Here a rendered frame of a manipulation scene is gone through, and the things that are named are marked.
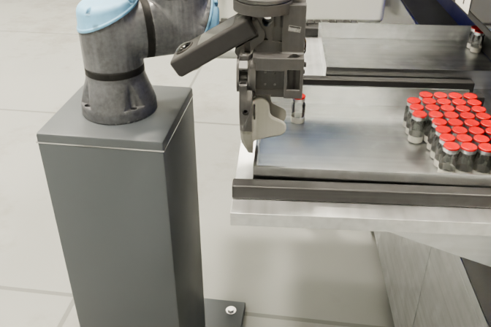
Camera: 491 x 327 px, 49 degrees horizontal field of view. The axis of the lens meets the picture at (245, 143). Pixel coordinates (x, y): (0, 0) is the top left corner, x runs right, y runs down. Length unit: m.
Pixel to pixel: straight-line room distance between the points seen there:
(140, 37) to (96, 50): 0.08
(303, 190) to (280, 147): 0.13
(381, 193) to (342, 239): 1.33
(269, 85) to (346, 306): 1.20
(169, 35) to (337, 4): 0.68
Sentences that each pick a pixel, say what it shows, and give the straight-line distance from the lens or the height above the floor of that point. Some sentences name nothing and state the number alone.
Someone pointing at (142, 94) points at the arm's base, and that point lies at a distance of 1.07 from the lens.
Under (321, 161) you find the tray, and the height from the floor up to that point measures 0.88.
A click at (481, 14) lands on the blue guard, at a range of 1.04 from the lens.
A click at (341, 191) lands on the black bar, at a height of 0.90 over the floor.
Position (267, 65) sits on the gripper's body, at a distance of 0.64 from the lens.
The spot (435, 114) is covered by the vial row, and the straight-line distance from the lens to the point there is 0.83.
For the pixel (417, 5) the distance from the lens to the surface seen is 1.62.
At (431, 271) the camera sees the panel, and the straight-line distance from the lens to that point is 1.26.
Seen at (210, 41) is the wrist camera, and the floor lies 1.07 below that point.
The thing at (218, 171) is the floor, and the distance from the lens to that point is 2.34.
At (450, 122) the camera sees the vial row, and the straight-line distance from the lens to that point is 0.81.
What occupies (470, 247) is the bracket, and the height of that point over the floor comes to 0.77.
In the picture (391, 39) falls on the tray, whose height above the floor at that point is 0.88.
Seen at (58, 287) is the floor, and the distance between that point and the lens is 1.90.
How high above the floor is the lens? 1.29
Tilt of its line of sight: 30 degrees down
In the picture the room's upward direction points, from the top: straight up
